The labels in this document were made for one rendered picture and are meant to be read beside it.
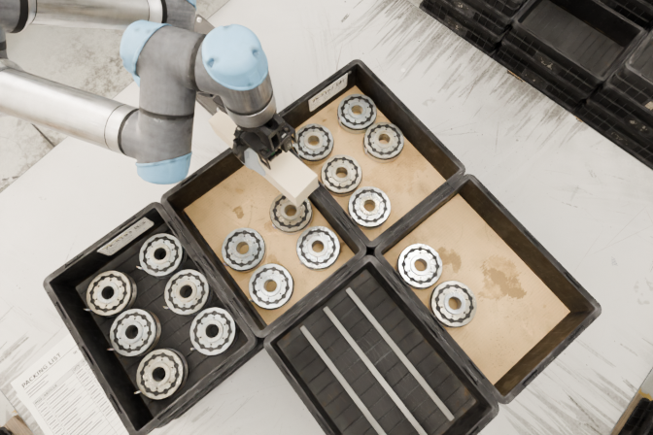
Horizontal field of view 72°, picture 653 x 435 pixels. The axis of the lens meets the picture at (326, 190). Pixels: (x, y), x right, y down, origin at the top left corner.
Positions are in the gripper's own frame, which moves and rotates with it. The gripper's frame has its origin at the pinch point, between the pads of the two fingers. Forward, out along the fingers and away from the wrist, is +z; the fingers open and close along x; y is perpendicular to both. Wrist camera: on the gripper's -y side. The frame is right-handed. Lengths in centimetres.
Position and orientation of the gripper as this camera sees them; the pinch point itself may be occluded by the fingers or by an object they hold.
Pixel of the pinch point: (262, 150)
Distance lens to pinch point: 89.4
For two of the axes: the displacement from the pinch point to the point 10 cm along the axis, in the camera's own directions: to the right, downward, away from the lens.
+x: 6.7, -7.0, 2.2
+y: 7.4, 6.4, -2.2
